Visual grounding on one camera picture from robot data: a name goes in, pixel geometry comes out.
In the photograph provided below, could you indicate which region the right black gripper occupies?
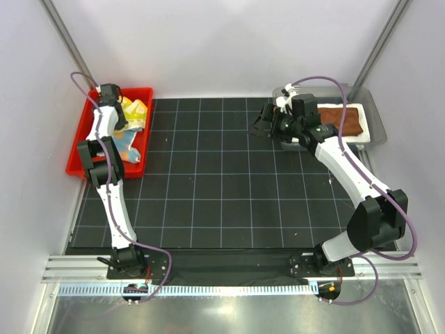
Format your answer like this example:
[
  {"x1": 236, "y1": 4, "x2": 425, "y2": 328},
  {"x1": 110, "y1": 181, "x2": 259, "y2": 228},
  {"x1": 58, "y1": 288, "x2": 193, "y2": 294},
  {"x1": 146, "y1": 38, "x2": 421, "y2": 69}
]
[{"x1": 248, "y1": 103, "x2": 302, "y2": 144}]

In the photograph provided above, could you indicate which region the yellow green patterned towel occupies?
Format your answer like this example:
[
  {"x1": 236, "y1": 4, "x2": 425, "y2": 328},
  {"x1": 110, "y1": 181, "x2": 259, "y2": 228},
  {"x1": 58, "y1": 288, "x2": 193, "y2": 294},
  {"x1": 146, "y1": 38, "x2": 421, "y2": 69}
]
[{"x1": 121, "y1": 97, "x2": 147, "y2": 131}]

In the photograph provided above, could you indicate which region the brown towel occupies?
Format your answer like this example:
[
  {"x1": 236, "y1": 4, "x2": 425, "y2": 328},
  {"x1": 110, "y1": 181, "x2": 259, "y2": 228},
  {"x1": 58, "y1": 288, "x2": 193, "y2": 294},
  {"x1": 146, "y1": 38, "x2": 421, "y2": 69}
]
[{"x1": 318, "y1": 106, "x2": 364, "y2": 137}]

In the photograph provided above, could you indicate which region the white towel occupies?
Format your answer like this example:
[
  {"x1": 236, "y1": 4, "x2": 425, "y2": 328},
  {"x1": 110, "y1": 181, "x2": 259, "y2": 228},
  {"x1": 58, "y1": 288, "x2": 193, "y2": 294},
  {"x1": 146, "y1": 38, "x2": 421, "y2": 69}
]
[{"x1": 270, "y1": 94, "x2": 370, "y2": 148}]

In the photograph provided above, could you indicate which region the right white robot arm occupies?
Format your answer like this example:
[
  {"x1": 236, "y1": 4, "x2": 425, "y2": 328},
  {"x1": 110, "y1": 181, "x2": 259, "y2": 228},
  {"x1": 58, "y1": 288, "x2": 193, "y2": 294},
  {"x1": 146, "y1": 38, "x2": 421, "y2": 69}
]
[{"x1": 249, "y1": 94, "x2": 408, "y2": 276}]

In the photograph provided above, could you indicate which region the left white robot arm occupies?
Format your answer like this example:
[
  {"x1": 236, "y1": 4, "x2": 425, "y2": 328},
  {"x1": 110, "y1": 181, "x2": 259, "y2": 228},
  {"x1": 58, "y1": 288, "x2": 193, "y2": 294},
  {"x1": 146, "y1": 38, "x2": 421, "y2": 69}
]
[{"x1": 77, "y1": 83, "x2": 147, "y2": 279}]

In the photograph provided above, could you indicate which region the colourful patterned towel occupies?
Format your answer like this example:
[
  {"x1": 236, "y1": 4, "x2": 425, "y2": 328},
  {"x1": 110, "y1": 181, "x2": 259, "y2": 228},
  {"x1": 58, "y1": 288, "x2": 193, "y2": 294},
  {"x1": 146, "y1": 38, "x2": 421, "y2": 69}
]
[{"x1": 113, "y1": 129, "x2": 141, "y2": 164}]

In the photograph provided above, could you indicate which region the clear plastic container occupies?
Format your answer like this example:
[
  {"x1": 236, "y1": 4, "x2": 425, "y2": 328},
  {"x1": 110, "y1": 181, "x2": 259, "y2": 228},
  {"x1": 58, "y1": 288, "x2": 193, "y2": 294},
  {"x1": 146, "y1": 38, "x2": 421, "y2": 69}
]
[{"x1": 272, "y1": 83, "x2": 388, "y2": 152}]

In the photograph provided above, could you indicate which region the red plastic bin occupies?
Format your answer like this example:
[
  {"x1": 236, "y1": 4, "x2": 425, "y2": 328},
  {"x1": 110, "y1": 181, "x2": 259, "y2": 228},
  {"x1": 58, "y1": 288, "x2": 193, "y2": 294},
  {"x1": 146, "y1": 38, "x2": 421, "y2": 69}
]
[{"x1": 66, "y1": 87, "x2": 154, "y2": 179}]

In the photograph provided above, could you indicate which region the black grid mat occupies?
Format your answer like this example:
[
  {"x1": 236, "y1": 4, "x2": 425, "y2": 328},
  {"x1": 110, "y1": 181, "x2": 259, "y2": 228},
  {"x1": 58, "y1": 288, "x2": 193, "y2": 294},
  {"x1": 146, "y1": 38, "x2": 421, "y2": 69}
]
[{"x1": 64, "y1": 97, "x2": 397, "y2": 250}]

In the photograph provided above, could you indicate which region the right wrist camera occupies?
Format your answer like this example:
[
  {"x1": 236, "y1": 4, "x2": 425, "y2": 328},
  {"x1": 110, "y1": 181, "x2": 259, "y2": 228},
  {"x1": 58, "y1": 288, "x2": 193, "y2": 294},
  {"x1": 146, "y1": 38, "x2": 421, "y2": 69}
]
[{"x1": 275, "y1": 83, "x2": 300, "y2": 115}]

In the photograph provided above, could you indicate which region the left aluminium frame post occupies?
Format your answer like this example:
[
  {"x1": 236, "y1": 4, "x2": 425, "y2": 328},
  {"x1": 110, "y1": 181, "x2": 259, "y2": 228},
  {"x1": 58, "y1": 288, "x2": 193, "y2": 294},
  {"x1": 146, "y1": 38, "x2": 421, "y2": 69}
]
[{"x1": 39, "y1": 0, "x2": 92, "y2": 77}]

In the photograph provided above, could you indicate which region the aluminium frame post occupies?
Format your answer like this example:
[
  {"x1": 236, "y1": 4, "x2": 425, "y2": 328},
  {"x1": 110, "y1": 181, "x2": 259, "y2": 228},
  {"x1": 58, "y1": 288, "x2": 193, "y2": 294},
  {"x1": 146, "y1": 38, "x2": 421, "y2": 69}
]
[
  {"x1": 348, "y1": 0, "x2": 412, "y2": 100},
  {"x1": 39, "y1": 0, "x2": 92, "y2": 77}
]

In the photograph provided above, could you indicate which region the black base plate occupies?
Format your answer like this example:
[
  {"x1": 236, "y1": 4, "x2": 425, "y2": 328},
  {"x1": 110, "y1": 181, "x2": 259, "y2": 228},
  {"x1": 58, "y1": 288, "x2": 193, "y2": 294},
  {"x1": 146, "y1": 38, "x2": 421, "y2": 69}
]
[{"x1": 98, "y1": 248, "x2": 355, "y2": 287}]

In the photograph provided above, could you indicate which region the right aluminium frame post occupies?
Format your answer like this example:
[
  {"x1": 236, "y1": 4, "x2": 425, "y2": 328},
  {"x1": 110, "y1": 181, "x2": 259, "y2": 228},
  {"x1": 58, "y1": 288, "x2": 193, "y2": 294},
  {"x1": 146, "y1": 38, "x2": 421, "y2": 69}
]
[{"x1": 348, "y1": 0, "x2": 412, "y2": 100}]

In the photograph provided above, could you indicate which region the slotted cable duct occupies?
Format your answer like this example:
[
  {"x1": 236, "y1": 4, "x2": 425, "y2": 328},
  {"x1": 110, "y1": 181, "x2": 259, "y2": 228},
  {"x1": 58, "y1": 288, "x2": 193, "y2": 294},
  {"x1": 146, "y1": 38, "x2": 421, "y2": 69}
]
[{"x1": 57, "y1": 282, "x2": 318, "y2": 297}]

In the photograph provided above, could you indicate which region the aluminium rail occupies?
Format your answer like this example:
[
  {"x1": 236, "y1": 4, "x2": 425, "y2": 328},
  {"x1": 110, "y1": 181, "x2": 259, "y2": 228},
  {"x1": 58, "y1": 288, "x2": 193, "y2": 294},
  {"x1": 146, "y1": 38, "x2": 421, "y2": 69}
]
[{"x1": 41, "y1": 253, "x2": 423, "y2": 283}]

